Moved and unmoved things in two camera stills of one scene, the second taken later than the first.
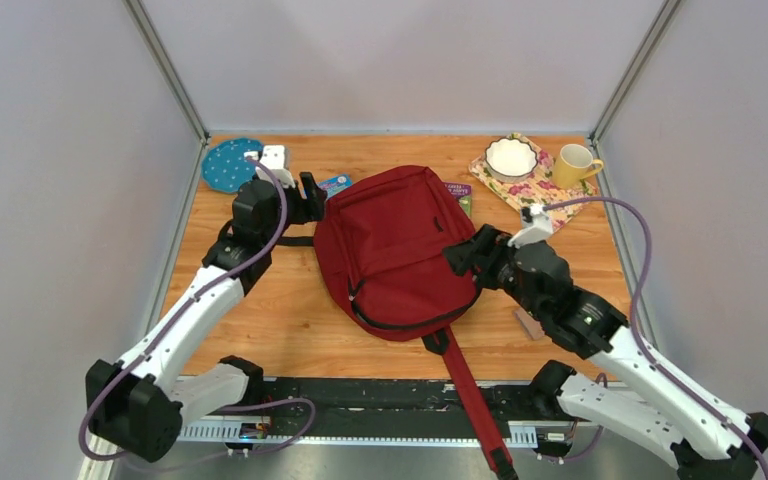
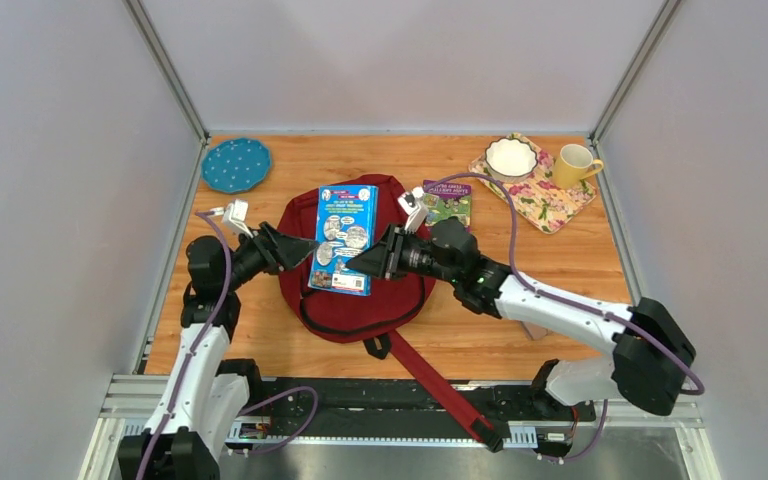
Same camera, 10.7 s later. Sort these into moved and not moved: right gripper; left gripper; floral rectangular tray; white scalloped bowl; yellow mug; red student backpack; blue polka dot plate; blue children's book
Moved: blue children's book; right gripper; red student backpack; left gripper
Not moved: blue polka dot plate; floral rectangular tray; yellow mug; white scalloped bowl
